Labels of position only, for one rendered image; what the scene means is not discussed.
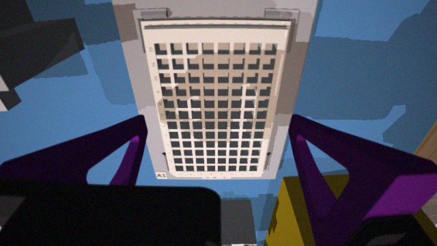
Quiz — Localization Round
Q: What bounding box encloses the blue bench mat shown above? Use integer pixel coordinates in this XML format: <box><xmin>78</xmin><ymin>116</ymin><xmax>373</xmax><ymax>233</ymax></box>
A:
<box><xmin>0</xmin><ymin>0</ymin><xmax>437</xmax><ymax>246</ymax></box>

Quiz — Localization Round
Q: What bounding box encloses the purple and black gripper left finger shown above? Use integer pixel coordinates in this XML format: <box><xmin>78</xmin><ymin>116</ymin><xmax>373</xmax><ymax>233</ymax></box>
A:
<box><xmin>0</xmin><ymin>115</ymin><xmax>147</xmax><ymax>185</ymax></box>

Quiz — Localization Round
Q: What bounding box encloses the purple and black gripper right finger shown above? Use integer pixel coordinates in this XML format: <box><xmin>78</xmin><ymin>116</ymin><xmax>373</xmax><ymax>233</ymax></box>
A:
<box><xmin>288</xmin><ymin>114</ymin><xmax>437</xmax><ymax>246</ymax></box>

